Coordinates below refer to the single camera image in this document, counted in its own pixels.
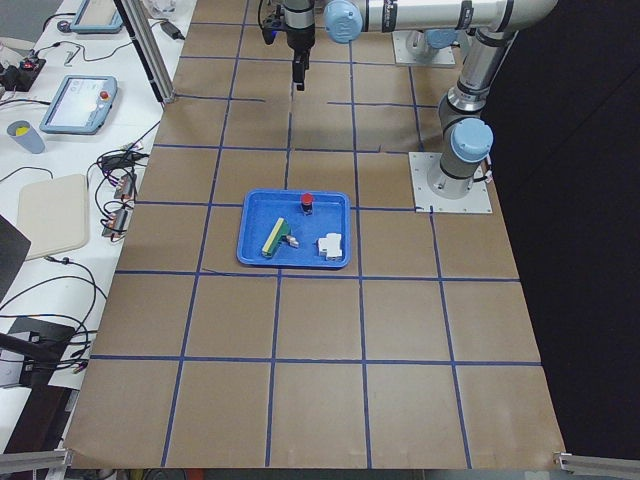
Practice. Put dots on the blue plastic tray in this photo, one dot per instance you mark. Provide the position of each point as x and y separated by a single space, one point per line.
262 207

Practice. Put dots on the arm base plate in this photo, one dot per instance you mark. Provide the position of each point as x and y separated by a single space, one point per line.
436 192

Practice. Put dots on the white circuit breaker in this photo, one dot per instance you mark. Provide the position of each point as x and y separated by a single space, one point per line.
330 246

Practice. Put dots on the aluminium frame post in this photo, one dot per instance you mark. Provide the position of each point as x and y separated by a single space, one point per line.
136 23

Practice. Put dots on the teach pendant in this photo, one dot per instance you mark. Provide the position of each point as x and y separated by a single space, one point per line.
80 105
96 17

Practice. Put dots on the green yellow terminal block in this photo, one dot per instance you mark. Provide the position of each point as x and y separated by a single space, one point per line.
279 233

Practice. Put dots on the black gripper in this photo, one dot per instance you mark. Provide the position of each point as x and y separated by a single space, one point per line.
299 41

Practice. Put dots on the far teach pendant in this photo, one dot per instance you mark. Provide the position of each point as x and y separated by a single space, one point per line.
96 17

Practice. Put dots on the black power adapter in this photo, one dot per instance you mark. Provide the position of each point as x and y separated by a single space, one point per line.
171 30

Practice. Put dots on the grey cup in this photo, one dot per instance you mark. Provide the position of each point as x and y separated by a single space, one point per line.
26 136

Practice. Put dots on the near teach pendant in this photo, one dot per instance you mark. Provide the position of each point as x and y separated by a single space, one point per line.
80 105

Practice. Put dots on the small grey connector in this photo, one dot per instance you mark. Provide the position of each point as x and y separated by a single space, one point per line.
292 241

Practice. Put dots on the red emergency stop button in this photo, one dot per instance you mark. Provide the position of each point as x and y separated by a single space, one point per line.
306 203

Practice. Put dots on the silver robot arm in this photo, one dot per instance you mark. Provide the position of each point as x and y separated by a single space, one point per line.
467 139

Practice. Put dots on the beige pad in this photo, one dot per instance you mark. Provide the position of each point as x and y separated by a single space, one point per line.
54 215

